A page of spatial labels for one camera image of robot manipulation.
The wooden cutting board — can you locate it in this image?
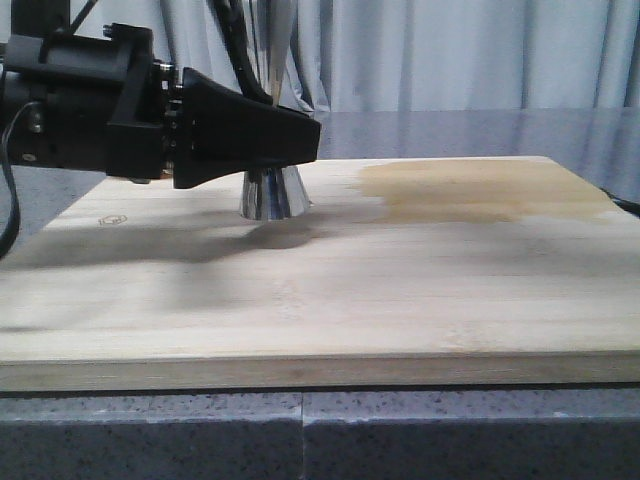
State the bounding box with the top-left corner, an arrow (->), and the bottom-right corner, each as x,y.
1,157 -> 639,391

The grey curtain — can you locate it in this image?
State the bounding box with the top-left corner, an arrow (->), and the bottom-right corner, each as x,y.
0,0 -> 640,115

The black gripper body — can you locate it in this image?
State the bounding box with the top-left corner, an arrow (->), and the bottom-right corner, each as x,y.
1,23 -> 172,180

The black camera cable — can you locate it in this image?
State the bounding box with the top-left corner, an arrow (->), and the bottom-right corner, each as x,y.
0,100 -> 44,260

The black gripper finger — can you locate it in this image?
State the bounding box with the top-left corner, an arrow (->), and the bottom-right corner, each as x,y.
173,68 -> 321,189

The steel double jigger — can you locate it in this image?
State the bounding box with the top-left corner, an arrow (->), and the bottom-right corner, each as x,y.
241,1 -> 310,221

